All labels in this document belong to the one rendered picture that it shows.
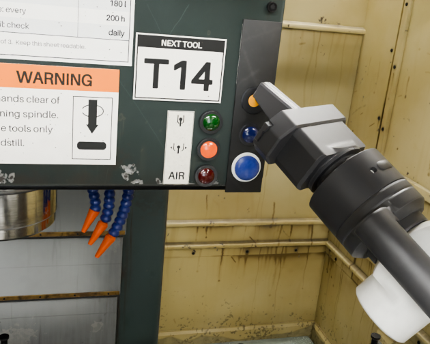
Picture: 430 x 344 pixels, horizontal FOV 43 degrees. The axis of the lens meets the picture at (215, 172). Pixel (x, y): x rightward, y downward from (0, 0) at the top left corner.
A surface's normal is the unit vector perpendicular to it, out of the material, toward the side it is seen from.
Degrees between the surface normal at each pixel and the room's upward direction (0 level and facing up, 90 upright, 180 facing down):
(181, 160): 90
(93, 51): 90
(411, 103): 90
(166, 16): 90
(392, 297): 71
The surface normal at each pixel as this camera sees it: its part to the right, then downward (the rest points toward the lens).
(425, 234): -0.49, -0.11
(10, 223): 0.49, 0.31
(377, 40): -0.96, -0.01
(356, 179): -0.26, -0.32
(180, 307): 0.25, 0.32
